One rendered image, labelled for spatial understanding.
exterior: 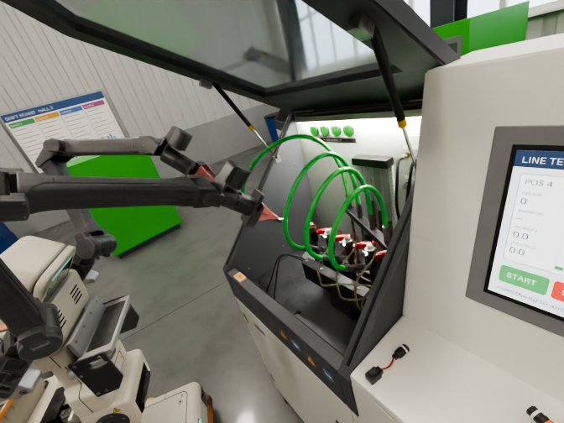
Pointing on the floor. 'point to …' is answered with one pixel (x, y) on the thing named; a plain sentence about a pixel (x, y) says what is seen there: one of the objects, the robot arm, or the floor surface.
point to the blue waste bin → (271, 126)
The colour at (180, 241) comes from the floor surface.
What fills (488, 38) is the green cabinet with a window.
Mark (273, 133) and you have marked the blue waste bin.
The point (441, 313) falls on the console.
